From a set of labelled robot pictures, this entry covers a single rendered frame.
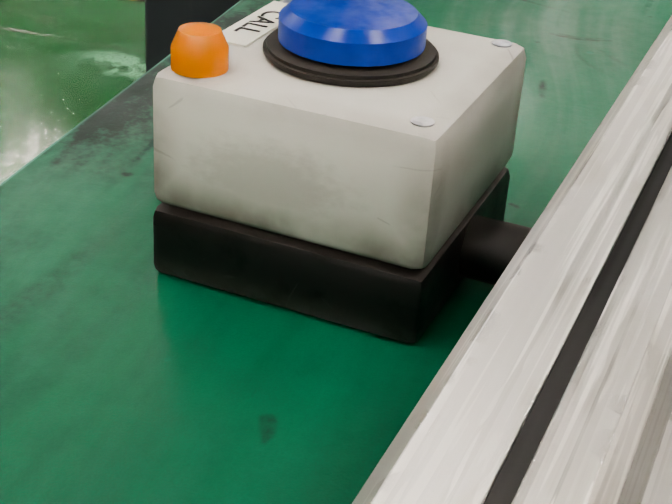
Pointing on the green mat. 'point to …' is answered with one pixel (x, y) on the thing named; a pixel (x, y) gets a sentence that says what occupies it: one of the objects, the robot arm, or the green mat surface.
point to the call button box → (339, 176)
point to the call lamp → (199, 51)
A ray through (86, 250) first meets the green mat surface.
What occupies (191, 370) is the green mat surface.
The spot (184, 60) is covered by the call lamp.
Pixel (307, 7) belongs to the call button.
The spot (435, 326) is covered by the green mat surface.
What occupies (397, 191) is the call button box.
